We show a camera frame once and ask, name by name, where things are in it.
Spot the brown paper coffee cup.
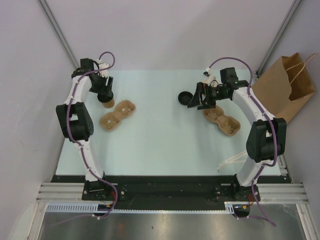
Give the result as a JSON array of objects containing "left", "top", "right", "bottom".
[{"left": 102, "top": 98, "right": 115, "bottom": 109}]

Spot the black plastic cup lid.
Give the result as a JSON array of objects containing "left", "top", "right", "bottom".
[
  {"left": 97, "top": 91, "right": 114, "bottom": 103},
  {"left": 178, "top": 91, "right": 193, "bottom": 106}
]

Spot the purple cable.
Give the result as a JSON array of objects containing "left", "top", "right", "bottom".
[
  {"left": 203, "top": 57, "right": 278, "bottom": 228},
  {"left": 51, "top": 51, "right": 118, "bottom": 226}
]

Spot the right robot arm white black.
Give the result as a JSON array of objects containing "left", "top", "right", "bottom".
[{"left": 187, "top": 67, "right": 287, "bottom": 202}]

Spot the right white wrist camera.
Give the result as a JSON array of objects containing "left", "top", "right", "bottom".
[{"left": 203, "top": 67, "right": 219, "bottom": 88}]

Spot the brown paper bag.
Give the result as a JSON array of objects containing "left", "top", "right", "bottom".
[{"left": 252, "top": 53, "right": 316, "bottom": 123}]

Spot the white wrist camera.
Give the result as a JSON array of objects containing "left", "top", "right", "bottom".
[
  {"left": 96, "top": 60, "right": 110, "bottom": 78},
  {"left": 203, "top": 67, "right": 219, "bottom": 88}
]

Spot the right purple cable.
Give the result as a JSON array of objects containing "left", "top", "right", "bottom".
[{"left": 203, "top": 57, "right": 278, "bottom": 228}]

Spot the aluminium frame rail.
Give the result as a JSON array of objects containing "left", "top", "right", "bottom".
[{"left": 36, "top": 182, "right": 309, "bottom": 204}]

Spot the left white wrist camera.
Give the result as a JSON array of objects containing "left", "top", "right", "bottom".
[{"left": 96, "top": 60, "right": 110, "bottom": 78}]

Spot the left aluminium corner post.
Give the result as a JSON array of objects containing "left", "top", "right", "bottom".
[{"left": 36, "top": 0, "right": 80, "bottom": 69}]

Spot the white round object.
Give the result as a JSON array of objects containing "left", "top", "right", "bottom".
[{"left": 8, "top": 203, "right": 34, "bottom": 240}]

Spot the white slotted cable duct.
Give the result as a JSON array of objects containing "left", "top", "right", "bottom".
[{"left": 46, "top": 201, "right": 251, "bottom": 215}]

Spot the aluminium corner post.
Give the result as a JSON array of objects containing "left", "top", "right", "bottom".
[
  {"left": 256, "top": 0, "right": 304, "bottom": 78},
  {"left": 36, "top": 0, "right": 80, "bottom": 69}
]

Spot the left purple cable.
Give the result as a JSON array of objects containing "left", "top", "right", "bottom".
[{"left": 51, "top": 51, "right": 118, "bottom": 226}]

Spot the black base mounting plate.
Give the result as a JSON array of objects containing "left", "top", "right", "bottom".
[{"left": 51, "top": 175, "right": 292, "bottom": 210}]

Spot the right aluminium corner post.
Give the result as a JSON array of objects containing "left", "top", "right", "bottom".
[{"left": 256, "top": 0, "right": 304, "bottom": 78}]

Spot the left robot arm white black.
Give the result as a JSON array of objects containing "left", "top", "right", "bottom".
[{"left": 55, "top": 58, "right": 117, "bottom": 202}]

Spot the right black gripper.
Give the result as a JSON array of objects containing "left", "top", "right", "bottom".
[{"left": 188, "top": 81, "right": 229, "bottom": 110}]

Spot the brown pulp cup carrier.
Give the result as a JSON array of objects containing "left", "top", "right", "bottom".
[
  {"left": 99, "top": 100, "right": 136, "bottom": 131},
  {"left": 202, "top": 105, "right": 241, "bottom": 137}
]

